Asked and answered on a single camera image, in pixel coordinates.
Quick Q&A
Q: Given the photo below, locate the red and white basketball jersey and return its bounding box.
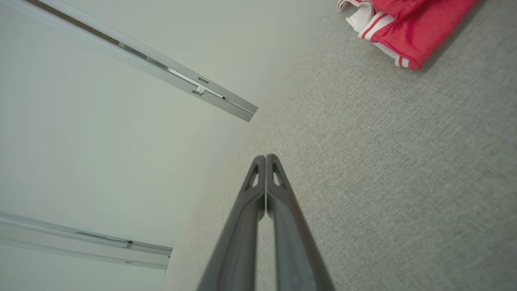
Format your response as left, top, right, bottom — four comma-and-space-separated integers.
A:
337, 0, 481, 71

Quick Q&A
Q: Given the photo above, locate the grey fabric sofa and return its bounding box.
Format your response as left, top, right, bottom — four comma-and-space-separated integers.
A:
164, 0, 517, 291

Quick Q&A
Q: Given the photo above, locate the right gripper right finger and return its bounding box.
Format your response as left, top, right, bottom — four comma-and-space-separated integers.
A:
265, 154, 336, 291

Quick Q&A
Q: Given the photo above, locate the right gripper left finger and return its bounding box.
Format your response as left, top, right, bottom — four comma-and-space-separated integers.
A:
197, 155, 267, 291

